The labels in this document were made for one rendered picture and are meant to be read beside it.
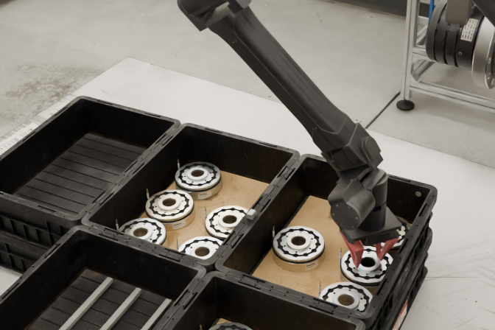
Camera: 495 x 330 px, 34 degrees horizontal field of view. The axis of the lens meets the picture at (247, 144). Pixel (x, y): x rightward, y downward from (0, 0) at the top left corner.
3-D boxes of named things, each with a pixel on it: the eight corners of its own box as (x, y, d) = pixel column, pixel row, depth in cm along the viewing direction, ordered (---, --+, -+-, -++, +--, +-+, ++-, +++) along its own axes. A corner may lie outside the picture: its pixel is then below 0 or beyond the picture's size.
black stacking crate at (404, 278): (303, 196, 179) (303, 154, 173) (434, 233, 167) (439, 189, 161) (216, 314, 151) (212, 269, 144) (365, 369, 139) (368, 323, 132)
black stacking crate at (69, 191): (87, 135, 204) (80, 96, 197) (187, 163, 192) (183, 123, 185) (-24, 227, 175) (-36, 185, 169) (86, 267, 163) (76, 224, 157)
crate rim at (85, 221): (185, 129, 186) (184, 121, 185) (303, 160, 174) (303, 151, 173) (79, 232, 157) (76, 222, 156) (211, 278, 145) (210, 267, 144)
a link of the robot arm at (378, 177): (393, 167, 142) (364, 158, 144) (376, 188, 137) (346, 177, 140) (391, 199, 145) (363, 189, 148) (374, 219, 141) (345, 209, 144)
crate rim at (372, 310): (303, 160, 174) (303, 151, 173) (439, 196, 162) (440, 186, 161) (211, 278, 145) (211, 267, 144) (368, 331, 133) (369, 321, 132)
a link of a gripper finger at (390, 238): (398, 267, 151) (401, 228, 146) (364, 277, 150) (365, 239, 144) (381, 245, 157) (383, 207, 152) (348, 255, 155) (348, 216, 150)
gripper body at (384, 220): (402, 233, 147) (404, 200, 143) (351, 247, 145) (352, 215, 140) (385, 212, 152) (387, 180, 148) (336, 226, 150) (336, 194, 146)
